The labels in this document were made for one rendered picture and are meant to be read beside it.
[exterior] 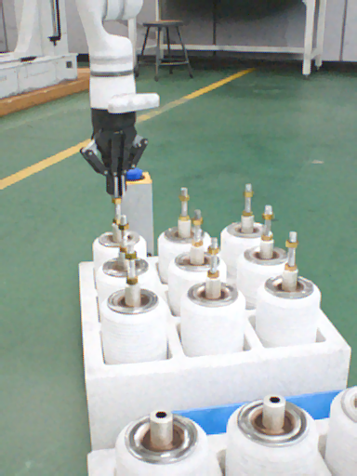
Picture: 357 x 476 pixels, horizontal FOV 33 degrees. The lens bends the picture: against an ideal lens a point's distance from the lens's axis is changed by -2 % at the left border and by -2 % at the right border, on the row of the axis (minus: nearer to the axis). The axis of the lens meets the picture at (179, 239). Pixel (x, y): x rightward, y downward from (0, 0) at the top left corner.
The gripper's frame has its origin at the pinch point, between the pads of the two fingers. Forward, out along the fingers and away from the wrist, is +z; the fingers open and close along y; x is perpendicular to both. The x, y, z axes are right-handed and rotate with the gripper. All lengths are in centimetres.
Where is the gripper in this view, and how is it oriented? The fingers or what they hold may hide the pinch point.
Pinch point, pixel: (116, 185)
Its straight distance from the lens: 106.2
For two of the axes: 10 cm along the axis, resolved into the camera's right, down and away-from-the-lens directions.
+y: -7.7, 2.5, -5.8
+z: 0.1, 9.2, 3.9
